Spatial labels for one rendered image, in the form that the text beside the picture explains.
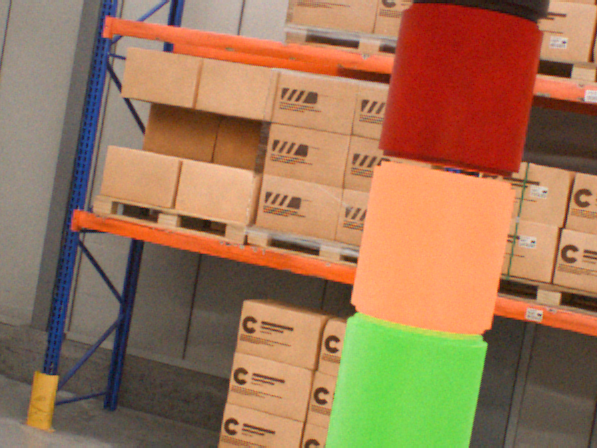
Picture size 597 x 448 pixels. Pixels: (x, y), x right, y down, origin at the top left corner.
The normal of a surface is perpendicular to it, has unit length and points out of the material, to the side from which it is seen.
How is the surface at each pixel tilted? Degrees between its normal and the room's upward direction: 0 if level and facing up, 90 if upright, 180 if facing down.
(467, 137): 90
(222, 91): 89
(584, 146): 90
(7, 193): 90
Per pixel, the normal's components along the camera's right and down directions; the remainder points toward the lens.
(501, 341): -0.37, -0.01
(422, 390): 0.11, 0.07
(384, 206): -0.80, -0.11
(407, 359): -0.15, 0.03
